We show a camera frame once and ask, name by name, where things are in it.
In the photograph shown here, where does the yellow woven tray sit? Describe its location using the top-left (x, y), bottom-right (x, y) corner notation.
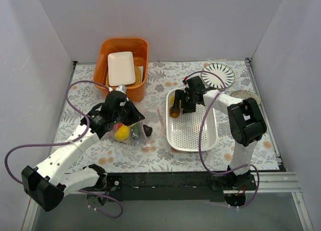
top-left (105, 65), bottom-right (144, 88)

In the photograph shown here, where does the white rectangular plate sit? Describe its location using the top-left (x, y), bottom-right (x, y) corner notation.
top-left (107, 51), bottom-right (135, 87)

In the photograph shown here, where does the green toy avocado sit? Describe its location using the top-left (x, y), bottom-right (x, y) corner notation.
top-left (130, 123), bottom-right (141, 140)

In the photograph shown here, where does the floral patterned table mat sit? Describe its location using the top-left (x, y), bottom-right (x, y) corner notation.
top-left (49, 60), bottom-right (281, 173)

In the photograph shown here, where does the dark brown toy mangosteen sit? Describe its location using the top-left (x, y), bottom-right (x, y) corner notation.
top-left (143, 124), bottom-right (153, 137)

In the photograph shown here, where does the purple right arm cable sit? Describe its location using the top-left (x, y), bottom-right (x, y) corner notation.
top-left (183, 71), bottom-right (260, 208)

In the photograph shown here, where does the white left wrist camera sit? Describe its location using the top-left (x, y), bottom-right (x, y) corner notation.
top-left (108, 85), bottom-right (127, 94)

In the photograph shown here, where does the speckled round coaster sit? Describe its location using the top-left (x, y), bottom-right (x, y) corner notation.
top-left (230, 90), bottom-right (262, 105)

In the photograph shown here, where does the white perforated plastic basket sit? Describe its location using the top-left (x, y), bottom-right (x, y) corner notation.
top-left (166, 89), bottom-right (218, 152)

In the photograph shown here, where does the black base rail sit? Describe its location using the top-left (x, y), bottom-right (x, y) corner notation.
top-left (106, 171), bottom-right (256, 202)

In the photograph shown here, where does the red toy apple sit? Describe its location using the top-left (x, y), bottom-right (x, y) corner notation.
top-left (113, 123), bottom-right (123, 132)

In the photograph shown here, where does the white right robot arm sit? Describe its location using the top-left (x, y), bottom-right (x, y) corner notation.
top-left (169, 76), bottom-right (267, 190)

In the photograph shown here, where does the blue striped round plate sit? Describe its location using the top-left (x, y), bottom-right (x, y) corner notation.
top-left (201, 63), bottom-right (235, 89)

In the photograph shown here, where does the yellow toy mango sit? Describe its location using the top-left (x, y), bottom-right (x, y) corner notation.
top-left (115, 125), bottom-right (130, 141)

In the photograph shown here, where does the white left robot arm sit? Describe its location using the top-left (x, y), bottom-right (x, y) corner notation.
top-left (22, 90), bottom-right (145, 211)

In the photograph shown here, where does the orange plastic bin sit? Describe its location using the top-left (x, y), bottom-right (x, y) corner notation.
top-left (93, 38), bottom-right (149, 102)

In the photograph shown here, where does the brown toy kiwi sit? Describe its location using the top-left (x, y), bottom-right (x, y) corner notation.
top-left (169, 106), bottom-right (181, 118)

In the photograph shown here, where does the clear zip top bag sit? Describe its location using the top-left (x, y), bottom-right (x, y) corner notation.
top-left (108, 107), bottom-right (165, 147)

